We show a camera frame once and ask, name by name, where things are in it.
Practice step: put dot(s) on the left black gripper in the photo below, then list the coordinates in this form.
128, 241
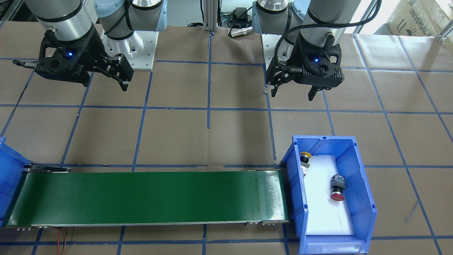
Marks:
292, 53

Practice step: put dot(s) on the green conveyor belt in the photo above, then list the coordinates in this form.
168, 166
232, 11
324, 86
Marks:
72, 199

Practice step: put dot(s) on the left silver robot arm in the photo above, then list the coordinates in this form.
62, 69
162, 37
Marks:
313, 21

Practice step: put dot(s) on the cardboard box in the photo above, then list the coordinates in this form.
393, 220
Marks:
420, 17

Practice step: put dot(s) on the silver metal cylinder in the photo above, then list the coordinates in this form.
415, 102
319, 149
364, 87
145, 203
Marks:
241, 32

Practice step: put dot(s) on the white foam pad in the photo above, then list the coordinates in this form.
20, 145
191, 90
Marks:
326, 216

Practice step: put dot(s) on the black power adapter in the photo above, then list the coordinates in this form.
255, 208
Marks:
240, 14

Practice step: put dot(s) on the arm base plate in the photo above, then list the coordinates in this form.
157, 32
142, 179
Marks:
269, 42
139, 49

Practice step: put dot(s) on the red push button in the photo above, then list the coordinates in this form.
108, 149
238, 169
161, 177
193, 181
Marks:
338, 185

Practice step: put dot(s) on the blue bin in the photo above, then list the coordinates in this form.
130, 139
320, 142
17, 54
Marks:
358, 194
11, 167

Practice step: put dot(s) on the aluminium frame post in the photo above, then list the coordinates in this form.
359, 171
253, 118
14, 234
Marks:
210, 15

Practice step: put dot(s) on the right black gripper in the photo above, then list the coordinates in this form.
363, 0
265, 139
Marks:
89, 47

